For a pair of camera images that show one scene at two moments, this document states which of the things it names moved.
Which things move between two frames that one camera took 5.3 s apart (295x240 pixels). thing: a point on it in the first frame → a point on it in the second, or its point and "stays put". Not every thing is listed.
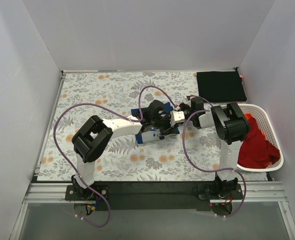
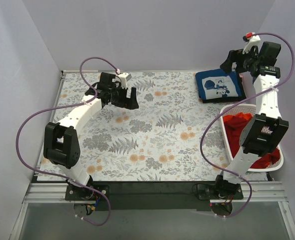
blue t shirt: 149,134 → 217,83
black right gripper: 183,107 → 237,58
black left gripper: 161,122 → 125,97
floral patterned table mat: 170,146 stays put
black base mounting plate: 186,195 stays put
